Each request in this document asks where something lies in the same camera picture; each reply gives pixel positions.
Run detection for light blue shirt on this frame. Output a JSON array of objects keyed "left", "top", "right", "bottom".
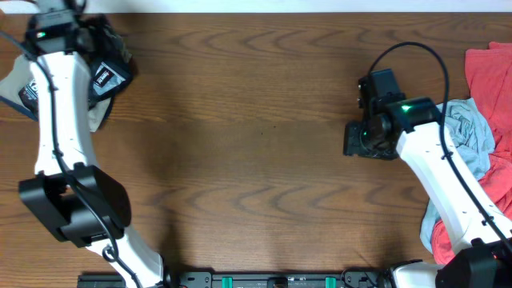
[{"left": 419, "top": 98, "right": 495, "bottom": 253}]

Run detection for red shirt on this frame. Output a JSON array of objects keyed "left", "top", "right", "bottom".
[{"left": 430, "top": 42, "right": 512, "bottom": 265}]

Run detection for black printed jersey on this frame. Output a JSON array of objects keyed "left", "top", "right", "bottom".
[{"left": 18, "top": 14, "right": 135, "bottom": 113}]

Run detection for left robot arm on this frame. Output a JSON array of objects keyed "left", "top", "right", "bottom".
[{"left": 19, "top": 1, "right": 172, "bottom": 287}]

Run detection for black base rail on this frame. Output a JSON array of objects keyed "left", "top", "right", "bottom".
[{"left": 78, "top": 266, "right": 393, "bottom": 288}]

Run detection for folded khaki shorts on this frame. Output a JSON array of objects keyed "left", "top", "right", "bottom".
[{"left": 1, "top": 55, "right": 111, "bottom": 132}]

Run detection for folded navy garment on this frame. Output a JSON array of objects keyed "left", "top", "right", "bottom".
[{"left": 0, "top": 96, "right": 38, "bottom": 122}]

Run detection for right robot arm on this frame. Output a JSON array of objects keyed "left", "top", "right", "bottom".
[{"left": 343, "top": 70, "right": 511, "bottom": 287}]

